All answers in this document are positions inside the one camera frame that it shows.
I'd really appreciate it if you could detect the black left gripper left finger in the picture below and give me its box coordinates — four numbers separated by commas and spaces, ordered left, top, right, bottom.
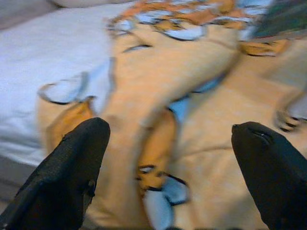
0, 117, 111, 230

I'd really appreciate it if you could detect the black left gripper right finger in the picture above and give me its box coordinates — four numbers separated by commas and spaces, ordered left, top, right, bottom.
231, 121, 307, 230

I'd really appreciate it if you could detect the yellow cartoon egg blanket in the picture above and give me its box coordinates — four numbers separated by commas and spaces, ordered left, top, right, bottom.
35, 0, 307, 230

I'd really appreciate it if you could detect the grey bed base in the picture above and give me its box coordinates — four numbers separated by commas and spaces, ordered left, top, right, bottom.
0, 155, 36, 202

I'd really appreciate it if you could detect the dark green red book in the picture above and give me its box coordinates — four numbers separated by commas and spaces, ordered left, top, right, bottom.
251, 0, 307, 39

